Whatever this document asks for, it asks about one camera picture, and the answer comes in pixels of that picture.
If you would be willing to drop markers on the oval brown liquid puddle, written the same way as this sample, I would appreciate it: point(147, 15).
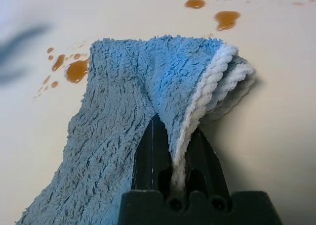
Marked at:
point(195, 3)

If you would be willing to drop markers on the irregular brown liquid puddle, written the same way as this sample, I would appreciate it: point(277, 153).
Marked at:
point(225, 19)

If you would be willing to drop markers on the small brown liquid drop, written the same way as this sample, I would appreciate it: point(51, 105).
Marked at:
point(50, 50)

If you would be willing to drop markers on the blue fluffy rag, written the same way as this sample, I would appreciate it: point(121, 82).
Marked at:
point(118, 86)

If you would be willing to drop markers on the large brown liquid puddle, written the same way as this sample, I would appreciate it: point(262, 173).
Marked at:
point(76, 71)

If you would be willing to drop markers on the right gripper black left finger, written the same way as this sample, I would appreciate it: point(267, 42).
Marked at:
point(148, 160)

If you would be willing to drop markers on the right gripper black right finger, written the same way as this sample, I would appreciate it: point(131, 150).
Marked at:
point(209, 170)

